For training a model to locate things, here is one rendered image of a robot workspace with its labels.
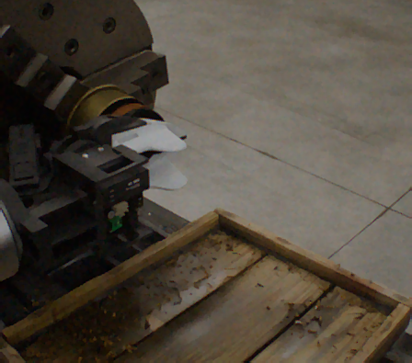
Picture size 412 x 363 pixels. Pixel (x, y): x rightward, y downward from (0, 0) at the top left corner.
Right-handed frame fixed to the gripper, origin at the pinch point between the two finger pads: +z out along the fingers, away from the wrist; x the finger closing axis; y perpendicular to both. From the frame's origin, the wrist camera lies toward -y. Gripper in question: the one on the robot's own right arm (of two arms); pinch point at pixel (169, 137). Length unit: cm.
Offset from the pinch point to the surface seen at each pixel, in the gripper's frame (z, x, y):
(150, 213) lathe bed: 11.1, -21.5, -17.2
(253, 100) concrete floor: 214, -104, -165
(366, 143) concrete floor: 213, -104, -87
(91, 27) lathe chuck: 1.9, 8.2, -15.0
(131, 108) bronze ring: -3.4, 3.6, -1.4
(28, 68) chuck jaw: -9.1, 7.2, -10.4
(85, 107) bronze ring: -5.8, 3.3, -5.4
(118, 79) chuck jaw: 2.3, 2.7, -10.8
